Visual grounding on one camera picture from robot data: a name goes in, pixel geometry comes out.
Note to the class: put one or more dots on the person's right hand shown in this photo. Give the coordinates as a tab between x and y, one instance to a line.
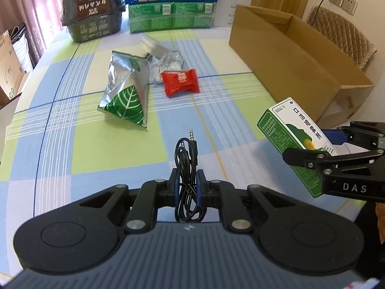
380	216

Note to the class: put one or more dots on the pale printed cardboard sheet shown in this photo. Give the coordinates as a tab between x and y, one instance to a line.
10	69

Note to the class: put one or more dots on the red candy packet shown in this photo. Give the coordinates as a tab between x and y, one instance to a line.
180	82

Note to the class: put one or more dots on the plaid cloth covered desktop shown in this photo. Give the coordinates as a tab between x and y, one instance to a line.
90	144

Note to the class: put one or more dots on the white paper bags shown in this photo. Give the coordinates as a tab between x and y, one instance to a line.
22	48

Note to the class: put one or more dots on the black instant noodle bowl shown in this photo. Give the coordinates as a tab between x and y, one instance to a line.
93	12

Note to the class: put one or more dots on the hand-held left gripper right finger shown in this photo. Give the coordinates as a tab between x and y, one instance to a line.
224	192

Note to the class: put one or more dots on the pink curtain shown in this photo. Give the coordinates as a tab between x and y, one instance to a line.
33	6

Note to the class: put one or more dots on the brown quilted chair cushion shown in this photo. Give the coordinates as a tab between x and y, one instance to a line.
343	33

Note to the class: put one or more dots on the brown cardboard box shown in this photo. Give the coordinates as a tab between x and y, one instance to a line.
285	57

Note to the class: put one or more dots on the green wrapped carton pack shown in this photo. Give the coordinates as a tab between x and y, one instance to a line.
171	18

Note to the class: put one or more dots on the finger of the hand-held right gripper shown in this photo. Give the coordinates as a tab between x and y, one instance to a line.
361	134
315	158

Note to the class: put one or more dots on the clear plastic bag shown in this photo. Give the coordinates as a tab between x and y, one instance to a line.
168	61

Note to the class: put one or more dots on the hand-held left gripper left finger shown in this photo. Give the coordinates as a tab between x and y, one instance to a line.
150	192

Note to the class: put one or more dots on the green and white medicine box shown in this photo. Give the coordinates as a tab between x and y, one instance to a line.
288	120

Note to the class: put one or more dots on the silver and green foil pouch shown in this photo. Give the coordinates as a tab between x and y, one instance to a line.
126	96

